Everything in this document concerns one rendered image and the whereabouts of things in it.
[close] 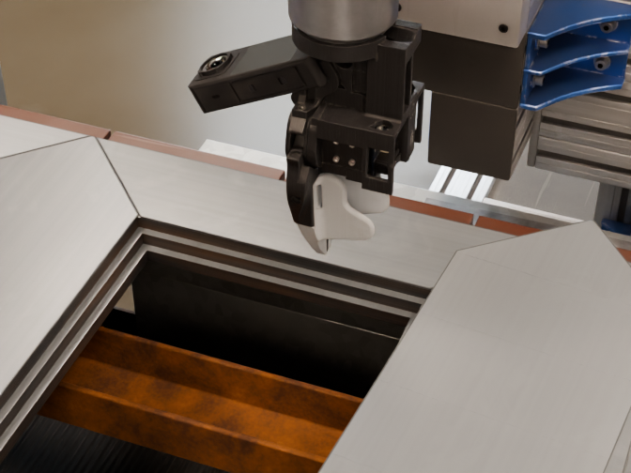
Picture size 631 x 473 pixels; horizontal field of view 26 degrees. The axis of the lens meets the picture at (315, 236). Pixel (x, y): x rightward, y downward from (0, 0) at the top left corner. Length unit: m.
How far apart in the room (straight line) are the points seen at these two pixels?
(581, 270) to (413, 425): 0.22
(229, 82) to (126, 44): 2.05
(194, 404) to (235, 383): 0.04
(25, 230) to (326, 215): 0.29
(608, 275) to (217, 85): 0.36
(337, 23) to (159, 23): 2.20
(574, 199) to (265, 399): 1.12
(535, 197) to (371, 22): 1.37
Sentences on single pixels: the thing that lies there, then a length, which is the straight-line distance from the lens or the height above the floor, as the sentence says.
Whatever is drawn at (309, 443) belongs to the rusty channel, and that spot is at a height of 0.68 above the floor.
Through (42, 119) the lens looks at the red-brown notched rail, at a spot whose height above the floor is 0.83.
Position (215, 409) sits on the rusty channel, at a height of 0.68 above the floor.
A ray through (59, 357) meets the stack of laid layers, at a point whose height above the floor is 0.83.
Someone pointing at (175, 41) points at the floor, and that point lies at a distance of 3.02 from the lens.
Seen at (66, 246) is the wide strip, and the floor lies 0.85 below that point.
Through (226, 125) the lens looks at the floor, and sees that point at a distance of 2.75.
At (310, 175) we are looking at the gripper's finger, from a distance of 0.98.
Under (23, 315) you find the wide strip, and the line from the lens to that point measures 1.10.
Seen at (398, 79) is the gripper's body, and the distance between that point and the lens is 0.93.
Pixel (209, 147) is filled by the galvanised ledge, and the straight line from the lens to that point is 1.54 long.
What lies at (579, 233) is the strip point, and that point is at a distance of 1.17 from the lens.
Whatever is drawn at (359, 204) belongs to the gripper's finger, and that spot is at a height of 0.93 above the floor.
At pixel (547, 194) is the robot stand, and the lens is 2.26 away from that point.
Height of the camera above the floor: 1.59
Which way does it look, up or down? 40 degrees down
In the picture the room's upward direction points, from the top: straight up
